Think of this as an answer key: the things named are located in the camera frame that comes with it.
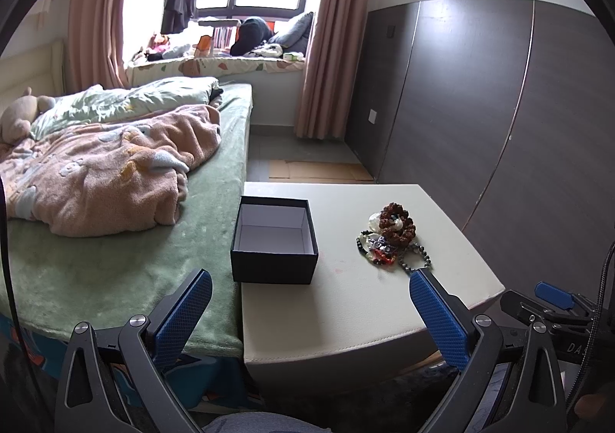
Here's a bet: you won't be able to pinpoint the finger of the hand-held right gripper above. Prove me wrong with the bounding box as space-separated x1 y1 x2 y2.
500 290 592 333
535 282 601 315

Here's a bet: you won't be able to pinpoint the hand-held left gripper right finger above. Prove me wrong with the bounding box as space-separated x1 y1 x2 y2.
408 268 568 433

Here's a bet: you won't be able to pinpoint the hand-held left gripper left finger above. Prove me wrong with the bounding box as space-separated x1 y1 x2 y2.
54 268 213 433

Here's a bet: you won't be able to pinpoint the grey bead bracelet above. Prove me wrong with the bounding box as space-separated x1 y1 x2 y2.
395 243 432 276

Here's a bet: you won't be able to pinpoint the black jewelry box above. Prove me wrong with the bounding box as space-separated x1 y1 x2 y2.
230 196 320 285

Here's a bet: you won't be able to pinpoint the black and white bead bracelet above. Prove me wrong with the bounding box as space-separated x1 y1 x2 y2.
356 230 380 263

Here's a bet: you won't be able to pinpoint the brown bead bracelet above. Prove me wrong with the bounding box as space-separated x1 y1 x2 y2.
378 203 416 242

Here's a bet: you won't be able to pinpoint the person's right hand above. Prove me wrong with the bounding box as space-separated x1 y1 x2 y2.
574 392 615 416

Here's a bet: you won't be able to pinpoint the white leather table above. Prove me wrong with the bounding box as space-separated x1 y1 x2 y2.
240 182 506 369

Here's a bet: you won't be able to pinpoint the bed with green sheet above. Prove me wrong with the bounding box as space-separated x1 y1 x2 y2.
0 82 254 357

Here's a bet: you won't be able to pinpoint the person's grey trousers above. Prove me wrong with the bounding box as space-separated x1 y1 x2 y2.
202 411 332 433

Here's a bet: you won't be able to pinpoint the pink fleece blanket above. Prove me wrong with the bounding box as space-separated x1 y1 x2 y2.
0 105 223 238

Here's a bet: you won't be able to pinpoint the flat cardboard sheet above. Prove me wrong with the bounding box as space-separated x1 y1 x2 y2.
268 159 374 182

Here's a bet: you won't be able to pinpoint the dark wooden wardrobe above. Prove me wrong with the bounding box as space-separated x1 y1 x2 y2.
346 0 615 292

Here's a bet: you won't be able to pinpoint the patterned window seat cushion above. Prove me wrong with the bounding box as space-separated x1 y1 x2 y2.
126 56 308 89

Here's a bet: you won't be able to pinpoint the beige plush toy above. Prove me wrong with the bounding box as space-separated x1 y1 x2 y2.
0 87 56 144

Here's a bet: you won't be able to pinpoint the pile of toys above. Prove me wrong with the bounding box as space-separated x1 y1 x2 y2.
132 32 195 63

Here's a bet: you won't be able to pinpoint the row of books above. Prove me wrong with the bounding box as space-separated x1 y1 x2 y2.
211 25 238 50

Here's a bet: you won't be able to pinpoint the pink curtain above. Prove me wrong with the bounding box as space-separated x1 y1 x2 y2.
294 0 376 142
67 0 140 90

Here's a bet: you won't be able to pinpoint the black bag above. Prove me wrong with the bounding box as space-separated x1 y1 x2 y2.
229 17 274 56

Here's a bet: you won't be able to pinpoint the grey pillow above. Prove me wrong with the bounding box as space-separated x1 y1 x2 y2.
269 12 315 52

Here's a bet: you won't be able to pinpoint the black cable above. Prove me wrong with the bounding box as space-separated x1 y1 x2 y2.
0 176 32 369
567 241 615 412

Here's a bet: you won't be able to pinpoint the cream upholstered bed frame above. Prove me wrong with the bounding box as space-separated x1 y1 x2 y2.
0 40 65 100

